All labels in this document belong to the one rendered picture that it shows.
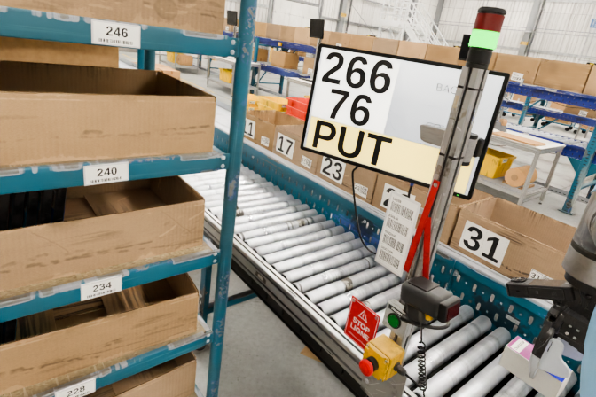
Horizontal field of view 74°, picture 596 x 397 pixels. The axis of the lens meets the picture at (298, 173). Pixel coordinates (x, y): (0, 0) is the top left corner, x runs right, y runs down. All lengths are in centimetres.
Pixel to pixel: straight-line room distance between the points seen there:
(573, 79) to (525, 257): 478
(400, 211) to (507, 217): 92
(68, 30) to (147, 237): 36
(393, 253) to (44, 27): 82
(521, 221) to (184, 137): 143
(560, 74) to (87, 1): 591
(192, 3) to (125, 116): 20
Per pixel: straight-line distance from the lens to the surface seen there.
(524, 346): 94
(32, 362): 86
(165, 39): 64
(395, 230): 100
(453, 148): 89
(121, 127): 68
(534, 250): 152
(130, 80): 98
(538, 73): 629
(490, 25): 87
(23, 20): 60
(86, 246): 75
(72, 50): 167
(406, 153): 105
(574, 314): 85
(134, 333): 87
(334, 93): 111
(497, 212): 185
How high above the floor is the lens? 156
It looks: 19 degrees down
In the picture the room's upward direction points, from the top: 9 degrees clockwise
